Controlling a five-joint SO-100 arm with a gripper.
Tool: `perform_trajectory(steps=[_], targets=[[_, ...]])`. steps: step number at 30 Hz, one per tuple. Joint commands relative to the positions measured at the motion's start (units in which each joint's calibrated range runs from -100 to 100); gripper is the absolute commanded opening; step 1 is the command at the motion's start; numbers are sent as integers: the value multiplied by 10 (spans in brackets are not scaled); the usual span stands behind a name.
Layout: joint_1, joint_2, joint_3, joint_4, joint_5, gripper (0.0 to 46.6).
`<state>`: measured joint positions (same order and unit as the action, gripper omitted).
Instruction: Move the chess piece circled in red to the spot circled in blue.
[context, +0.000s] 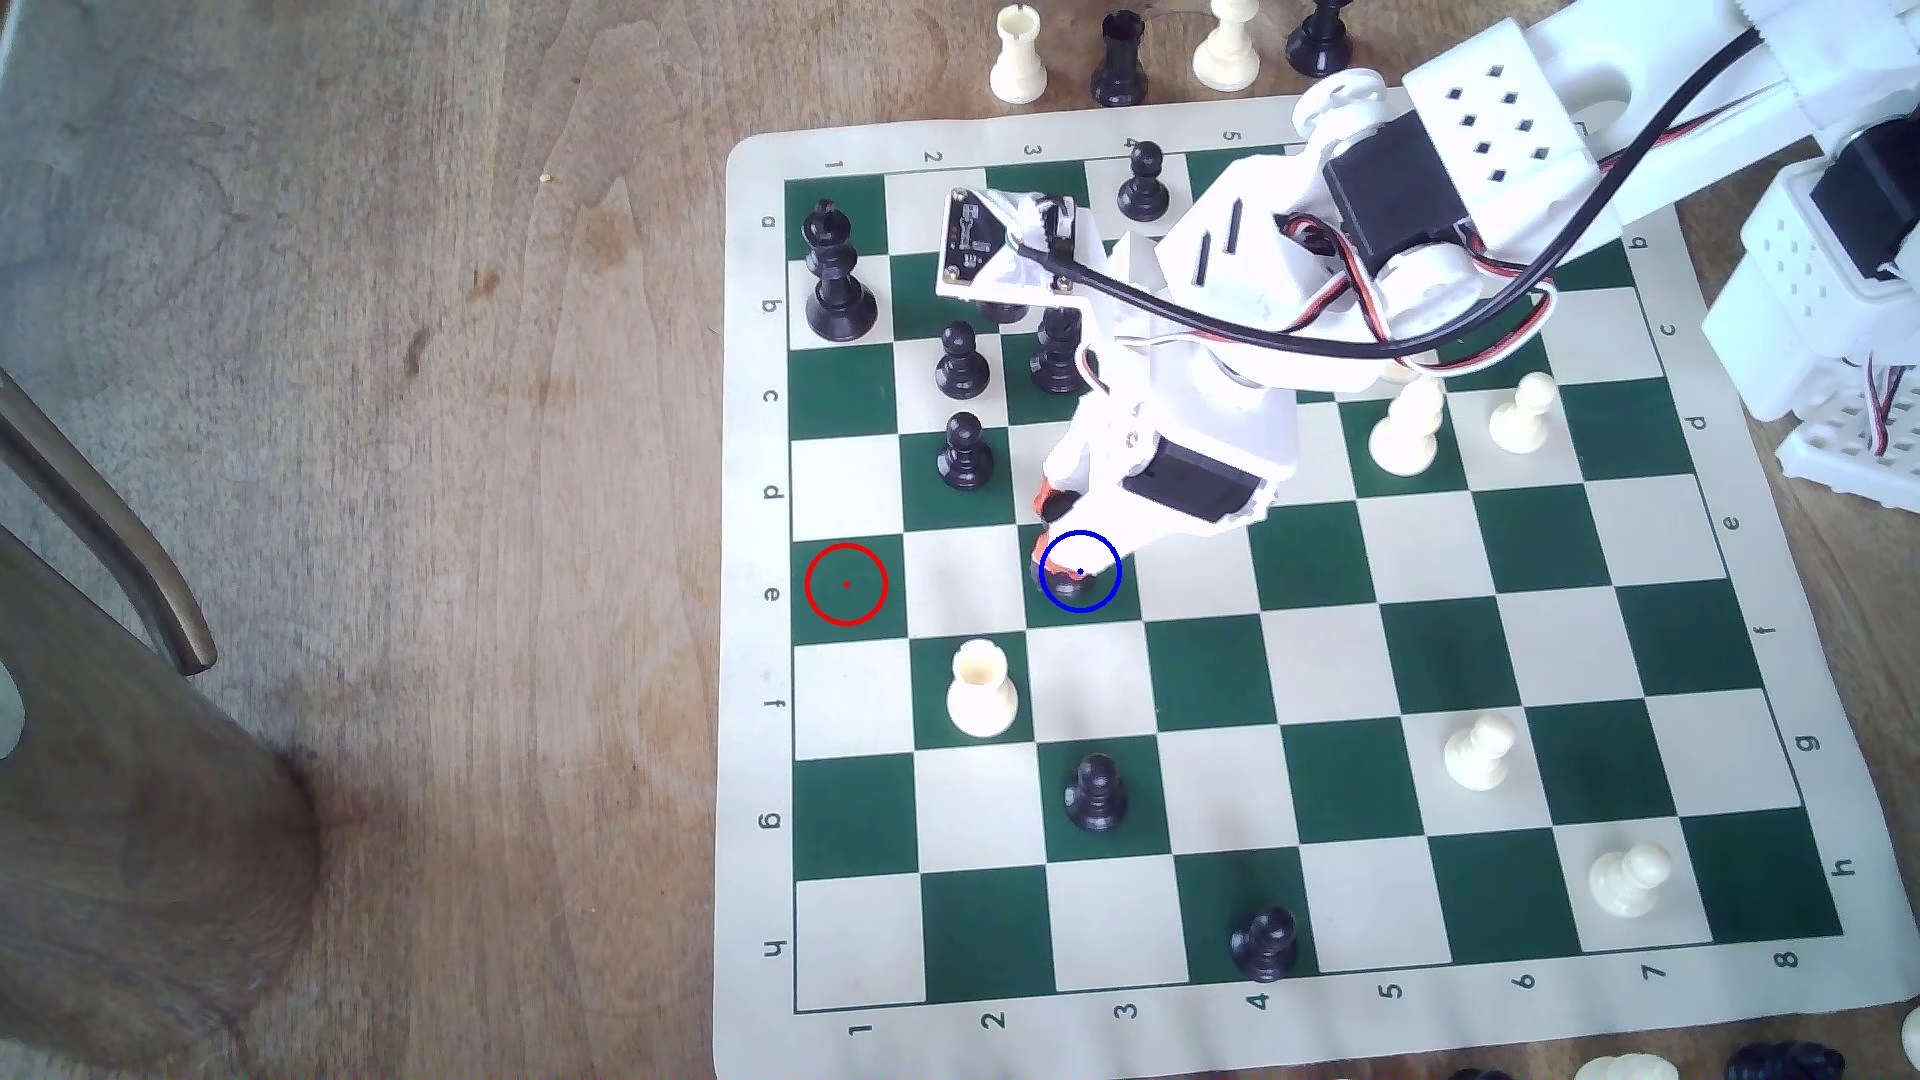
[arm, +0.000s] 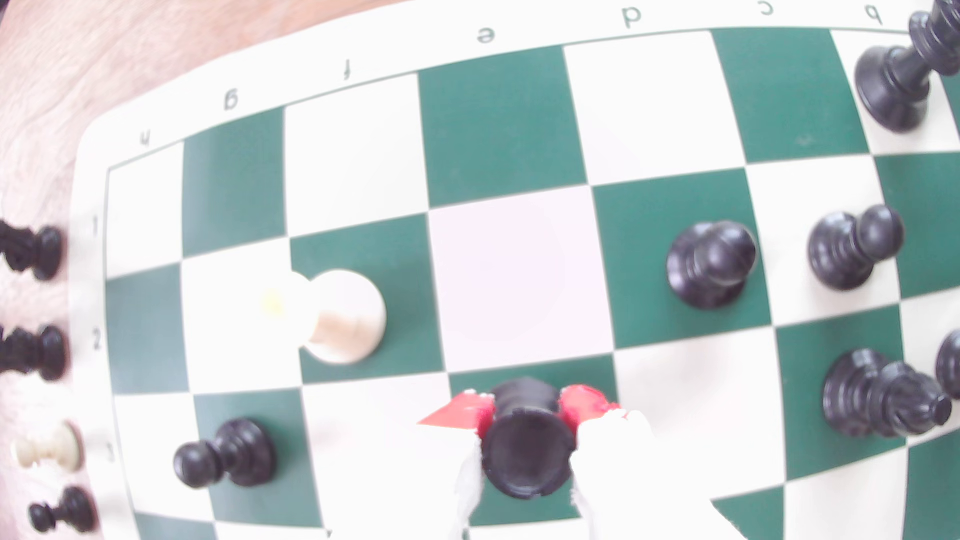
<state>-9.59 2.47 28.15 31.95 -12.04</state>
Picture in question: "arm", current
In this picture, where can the black chess rook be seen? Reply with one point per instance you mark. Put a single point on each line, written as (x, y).
(526, 450)

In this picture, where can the black chess pawn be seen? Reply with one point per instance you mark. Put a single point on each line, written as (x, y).
(705, 266)
(847, 251)
(236, 452)
(71, 510)

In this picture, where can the black chess bishop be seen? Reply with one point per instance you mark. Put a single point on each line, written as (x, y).
(870, 394)

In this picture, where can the green and white chess mat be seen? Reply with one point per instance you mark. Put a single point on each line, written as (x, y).
(525, 225)

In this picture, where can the white pawn on f2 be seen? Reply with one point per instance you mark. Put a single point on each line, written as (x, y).
(346, 319)

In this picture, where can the white chess pawn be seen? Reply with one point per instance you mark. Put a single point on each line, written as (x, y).
(52, 446)

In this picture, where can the black chess queen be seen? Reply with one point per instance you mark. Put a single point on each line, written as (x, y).
(892, 82)

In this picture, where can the black chess piece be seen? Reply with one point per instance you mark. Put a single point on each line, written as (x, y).
(950, 364)
(37, 352)
(34, 251)

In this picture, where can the white-taped red gripper finger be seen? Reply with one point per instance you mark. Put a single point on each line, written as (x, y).
(420, 480)
(637, 480)

